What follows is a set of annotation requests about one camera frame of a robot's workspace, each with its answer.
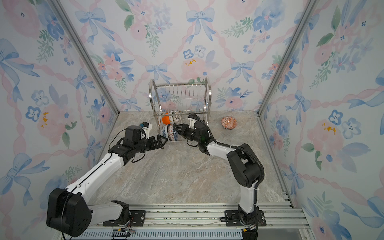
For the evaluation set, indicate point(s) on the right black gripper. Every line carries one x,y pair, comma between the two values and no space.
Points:
185,129

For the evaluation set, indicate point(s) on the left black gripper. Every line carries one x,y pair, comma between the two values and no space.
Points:
160,144

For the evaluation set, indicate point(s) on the blue triangle patterned bowl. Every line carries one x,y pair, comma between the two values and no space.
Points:
173,135

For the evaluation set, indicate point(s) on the blue floral ceramic bowl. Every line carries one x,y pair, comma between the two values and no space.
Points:
164,131

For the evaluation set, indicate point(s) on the orange plastic bowl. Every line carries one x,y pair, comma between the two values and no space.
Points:
166,120

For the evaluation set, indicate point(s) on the red patterned ceramic bowl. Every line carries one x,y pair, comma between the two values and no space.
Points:
229,123

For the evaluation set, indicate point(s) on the white mesh strainer basket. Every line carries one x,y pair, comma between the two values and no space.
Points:
178,118

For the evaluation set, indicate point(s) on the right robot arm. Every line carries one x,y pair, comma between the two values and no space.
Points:
245,165

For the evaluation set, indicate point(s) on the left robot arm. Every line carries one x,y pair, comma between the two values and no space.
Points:
69,211

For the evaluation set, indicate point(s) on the steel two-tier dish rack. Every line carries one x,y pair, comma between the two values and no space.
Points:
190,100

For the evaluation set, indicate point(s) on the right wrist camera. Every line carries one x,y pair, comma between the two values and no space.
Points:
192,123

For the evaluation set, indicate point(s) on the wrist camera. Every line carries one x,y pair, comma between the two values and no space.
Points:
192,123
135,134

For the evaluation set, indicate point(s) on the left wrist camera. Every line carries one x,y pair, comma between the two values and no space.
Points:
135,134

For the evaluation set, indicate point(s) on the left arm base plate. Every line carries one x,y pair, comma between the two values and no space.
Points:
130,218

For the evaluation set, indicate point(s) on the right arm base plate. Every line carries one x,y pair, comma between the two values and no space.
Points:
241,219

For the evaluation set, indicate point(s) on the aluminium mounting rail frame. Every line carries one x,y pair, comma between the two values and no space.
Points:
276,221

